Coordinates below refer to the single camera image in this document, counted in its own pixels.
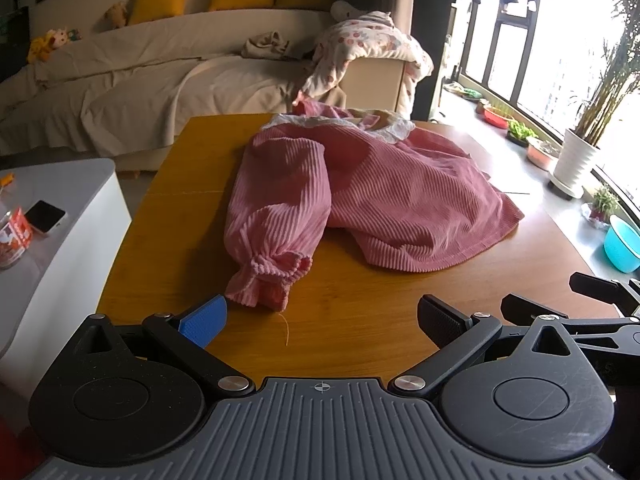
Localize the turquoise plastic basin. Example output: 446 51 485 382
603 214 640 273

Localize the small green plant tray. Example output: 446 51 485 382
506 119 538 148

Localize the pink ribbed child's dress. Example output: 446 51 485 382
224 103 523 311

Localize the red plastic basin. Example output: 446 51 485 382
483 106 510 130

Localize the red labelled jar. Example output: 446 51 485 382
0 207 32 269

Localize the smartphone on side table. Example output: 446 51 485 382
24 200 66 235

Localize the beige covered sofa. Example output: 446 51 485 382
1 9 416 171

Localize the tall green potted plant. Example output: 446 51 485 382
574 0 639 146

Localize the white side table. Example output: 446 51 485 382
1 158 131 399

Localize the crumpled beige cloth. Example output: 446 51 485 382
241 30 290 61

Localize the floral pink blanket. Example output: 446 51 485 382
298 11 434 102

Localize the yellow cushion left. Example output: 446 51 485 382
128 0 186 26

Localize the yellow plush toy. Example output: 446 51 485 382
27 29 68 64

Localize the white plant pot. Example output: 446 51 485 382
549 129 599 200

